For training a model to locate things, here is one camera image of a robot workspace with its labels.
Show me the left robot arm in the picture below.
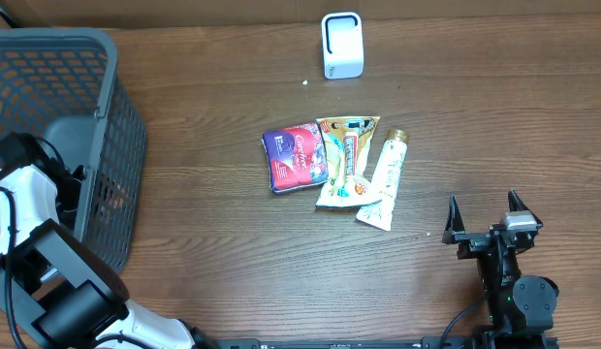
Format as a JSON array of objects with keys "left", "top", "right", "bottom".
[{"left": 0, "top": 133, "right": 215, "bottom": 349}]

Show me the yellow snack bag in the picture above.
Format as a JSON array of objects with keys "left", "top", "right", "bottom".
[{"left": 316, "top": 116, "right": 380, "bottom": 208}]

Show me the white barcode scanner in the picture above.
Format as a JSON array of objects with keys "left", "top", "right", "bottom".
[{"left": 321, "top": 12, "right": 364, "bottom": 79}]

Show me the grey plastic shopping basket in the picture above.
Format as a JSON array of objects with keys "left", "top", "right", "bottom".
[{"left": 0, "top": 28, "right": 146, "bottom": 271}]

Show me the white cosmetic tube gold cap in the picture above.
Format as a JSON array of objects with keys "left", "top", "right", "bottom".
[{"left": 356, "top": 129, "right": 409, "bottom": 232}]

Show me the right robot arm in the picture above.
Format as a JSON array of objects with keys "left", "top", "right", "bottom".
[{"left": 436, "top": 190, "right": 559, "bottom": 349}]

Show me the red purple Carefree pack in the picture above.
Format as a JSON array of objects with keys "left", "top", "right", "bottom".
[{"left": 262, "top": 123, "right": 329, "bottom": 193}]

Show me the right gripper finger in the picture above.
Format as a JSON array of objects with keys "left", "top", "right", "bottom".
[
  {"left": 507, "top": 189, "right": 543, "bottom": 228},
  {"left": 442, "top": 195, "right": 464, "bottom": 244}
]

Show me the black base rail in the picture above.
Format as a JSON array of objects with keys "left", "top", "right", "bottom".
[{"left": 215, "top": 335, "right": 485, "bottom": 349}]

